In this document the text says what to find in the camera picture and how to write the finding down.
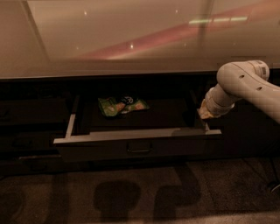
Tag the green snack packet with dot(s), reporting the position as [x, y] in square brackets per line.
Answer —
[115, 106]

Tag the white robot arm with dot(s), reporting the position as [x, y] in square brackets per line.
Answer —
[247, 80]

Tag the dark cabinet door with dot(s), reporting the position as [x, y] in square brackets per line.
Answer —
[245, 131]

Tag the dark drawer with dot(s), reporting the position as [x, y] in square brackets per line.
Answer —
[25, 112]
[28, 141]
[169, 128]
[39, 164]

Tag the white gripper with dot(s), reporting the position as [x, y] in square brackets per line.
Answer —
[212, 105]

